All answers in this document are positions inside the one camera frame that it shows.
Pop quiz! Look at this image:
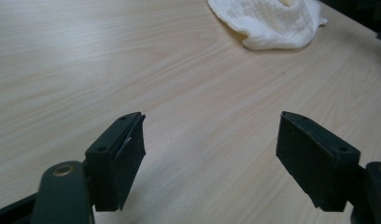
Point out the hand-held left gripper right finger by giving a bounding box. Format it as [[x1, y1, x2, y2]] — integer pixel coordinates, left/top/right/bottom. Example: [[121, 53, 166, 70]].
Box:
[[275, 110, 361, 213]]

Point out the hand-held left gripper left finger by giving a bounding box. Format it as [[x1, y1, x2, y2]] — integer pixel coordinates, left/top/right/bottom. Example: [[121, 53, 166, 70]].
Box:
[[85, 111, 147, 212]]

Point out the white flower-print cloth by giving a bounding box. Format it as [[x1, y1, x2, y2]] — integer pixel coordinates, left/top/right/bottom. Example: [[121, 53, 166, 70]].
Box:
[[206, 0, 329, 51]]

